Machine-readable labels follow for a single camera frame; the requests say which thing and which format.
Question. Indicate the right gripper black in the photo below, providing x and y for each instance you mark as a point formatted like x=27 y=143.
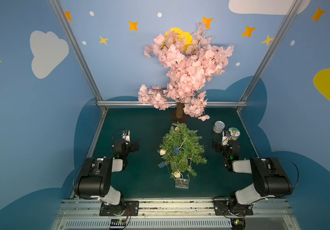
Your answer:
x=216 y=145

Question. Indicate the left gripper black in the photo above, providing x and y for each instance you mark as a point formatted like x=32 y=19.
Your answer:
x=135 y=146

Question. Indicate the small green christmas tree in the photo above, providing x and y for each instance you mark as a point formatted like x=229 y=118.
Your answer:
x=195 y=152

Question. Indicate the string lights with rattan balls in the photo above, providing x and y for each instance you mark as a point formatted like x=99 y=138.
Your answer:
x=172 y=151

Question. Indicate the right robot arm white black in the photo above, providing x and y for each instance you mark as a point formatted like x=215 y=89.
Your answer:
x=269 y=180

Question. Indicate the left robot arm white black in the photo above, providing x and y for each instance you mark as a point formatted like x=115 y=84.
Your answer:
x=94 y=180

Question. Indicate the clear acrylic tree base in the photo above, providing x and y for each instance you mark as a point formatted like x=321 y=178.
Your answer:
x=182 y=183

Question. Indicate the pink cherry blossom tree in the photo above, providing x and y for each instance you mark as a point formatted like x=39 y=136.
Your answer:
x=192 y=61

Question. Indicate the yellow green labelled can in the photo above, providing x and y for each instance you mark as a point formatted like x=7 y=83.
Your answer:
x=234 y=133

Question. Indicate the silver tin can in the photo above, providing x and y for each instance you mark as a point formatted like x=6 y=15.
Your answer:
x=218 y=127

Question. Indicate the small circuit board left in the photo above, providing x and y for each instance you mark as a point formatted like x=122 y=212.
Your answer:
x=117 y=224

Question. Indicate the small circuit board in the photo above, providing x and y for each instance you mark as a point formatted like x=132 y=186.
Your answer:
x=238 y=224
x=117 y=224

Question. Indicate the small circuit board right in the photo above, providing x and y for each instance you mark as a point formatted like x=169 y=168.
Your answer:
x=238 y=224

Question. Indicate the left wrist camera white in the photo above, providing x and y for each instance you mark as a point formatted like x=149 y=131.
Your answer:
x=126 y=136

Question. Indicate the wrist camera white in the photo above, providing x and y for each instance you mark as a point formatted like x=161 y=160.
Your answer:
x=225 y=138
x=126 y=136

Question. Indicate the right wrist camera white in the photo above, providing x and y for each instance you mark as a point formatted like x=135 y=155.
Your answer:
x=225 y=138

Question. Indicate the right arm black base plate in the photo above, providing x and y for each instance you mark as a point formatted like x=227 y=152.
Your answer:
x=232 y=208

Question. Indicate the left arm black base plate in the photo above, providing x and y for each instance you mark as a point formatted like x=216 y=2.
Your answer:
x=126 y=208

